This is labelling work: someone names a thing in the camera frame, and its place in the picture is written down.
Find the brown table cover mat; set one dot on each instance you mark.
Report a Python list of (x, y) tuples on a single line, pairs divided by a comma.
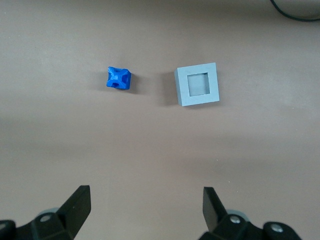
[(150, 140)]

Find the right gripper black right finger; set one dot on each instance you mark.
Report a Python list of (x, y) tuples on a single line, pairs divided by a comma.
[(215, 215)]

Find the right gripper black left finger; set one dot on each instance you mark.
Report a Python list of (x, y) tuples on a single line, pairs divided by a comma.
[(70, 220)]

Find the blue plastic insert part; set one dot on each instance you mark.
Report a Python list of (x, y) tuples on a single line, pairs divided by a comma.
[(118, 78)]

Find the gray square base block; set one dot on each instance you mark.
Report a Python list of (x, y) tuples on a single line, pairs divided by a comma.
[(182, 85)]

